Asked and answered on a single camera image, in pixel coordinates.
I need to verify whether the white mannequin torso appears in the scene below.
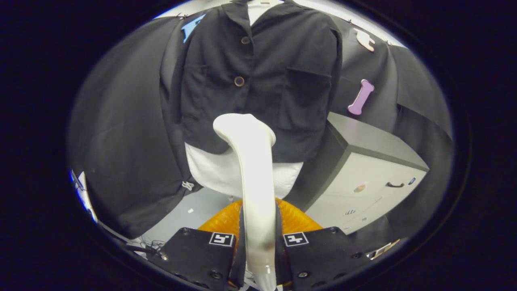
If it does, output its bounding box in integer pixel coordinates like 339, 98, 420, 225
185, 0, 304, 199

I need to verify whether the small cardboard piece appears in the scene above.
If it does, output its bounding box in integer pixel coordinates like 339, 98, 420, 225
366, 238, 400, 260

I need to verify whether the grey cabinet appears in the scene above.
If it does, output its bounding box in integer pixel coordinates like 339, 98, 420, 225
285, 112, 429, 236

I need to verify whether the black backdrop cloth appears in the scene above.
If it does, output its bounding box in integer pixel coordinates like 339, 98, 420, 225
68, 12, 453, 243

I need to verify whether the black jacket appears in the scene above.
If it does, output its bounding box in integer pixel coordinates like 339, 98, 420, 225
160, 0, 343, 188

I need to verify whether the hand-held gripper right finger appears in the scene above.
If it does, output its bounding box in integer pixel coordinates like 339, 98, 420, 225
275, 198, 374, 289

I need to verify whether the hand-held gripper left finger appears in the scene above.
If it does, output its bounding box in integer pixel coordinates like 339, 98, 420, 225
147, 198, 248, 291

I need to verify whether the tangle of black floor cables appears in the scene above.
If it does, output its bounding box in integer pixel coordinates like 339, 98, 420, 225
127, 239, 168, 259

